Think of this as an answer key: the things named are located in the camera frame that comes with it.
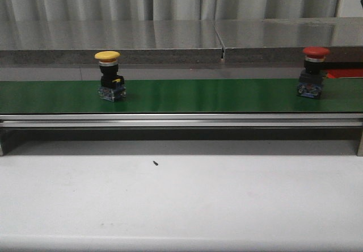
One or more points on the yellow mushroom push button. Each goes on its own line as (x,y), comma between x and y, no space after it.
(112,86)

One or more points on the right grey stone slab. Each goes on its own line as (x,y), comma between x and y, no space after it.
(281,41)

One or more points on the grey stone slab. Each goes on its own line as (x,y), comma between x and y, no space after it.
(281,41)
(139,42)

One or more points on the red mushroom push button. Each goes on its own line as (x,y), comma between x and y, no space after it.
(310,83)

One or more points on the red plastic tray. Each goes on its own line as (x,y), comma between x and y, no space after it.
(345,73)

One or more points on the green conveyor belt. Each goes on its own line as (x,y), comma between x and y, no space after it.
(180,96)

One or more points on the left grey stone slab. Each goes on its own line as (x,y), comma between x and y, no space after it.
(139,42)

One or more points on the right steel conveyor leg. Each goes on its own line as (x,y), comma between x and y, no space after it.
(358,143)

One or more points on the aluminium conveyor frame rail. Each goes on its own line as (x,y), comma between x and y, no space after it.
(182,120)

